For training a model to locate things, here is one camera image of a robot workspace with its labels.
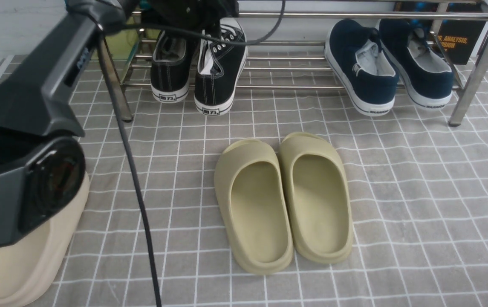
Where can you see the black canvas sneaker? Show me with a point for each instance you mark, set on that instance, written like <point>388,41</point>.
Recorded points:
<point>171,67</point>
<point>218,69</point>

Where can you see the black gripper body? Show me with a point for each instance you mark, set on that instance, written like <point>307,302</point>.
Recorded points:
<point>185,17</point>

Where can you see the black book orange text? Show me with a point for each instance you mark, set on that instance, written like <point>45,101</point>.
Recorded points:
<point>458,37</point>

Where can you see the right cream foam slipper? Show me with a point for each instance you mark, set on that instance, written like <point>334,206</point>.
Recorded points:
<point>28,268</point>

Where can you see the navy slip-on shoe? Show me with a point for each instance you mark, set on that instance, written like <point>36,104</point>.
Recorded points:
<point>427,76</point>
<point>355,54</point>

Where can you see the grey checkered floor mat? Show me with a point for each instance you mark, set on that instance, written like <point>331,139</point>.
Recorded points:
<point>419,198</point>

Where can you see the right olive green slipper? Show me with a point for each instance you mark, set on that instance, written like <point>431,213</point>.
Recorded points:
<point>317,197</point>

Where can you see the silver metal shoe rack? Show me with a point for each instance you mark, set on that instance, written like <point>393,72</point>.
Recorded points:
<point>465,92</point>

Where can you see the left navy slip-on shoe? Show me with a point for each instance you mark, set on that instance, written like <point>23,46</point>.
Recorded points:
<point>355,54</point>

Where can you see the right navy slip-on shoe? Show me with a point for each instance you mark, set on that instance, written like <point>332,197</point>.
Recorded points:
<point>427,76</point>

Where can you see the olive green slipper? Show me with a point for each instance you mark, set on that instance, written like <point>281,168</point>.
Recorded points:
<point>248,187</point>
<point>317,197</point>

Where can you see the blue and yellow poster board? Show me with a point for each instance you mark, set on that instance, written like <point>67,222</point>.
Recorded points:
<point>122,44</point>

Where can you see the left olive green slipper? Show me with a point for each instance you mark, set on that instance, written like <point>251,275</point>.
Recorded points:
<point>248,187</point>

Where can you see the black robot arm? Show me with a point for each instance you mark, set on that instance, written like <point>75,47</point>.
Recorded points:
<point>43,181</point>

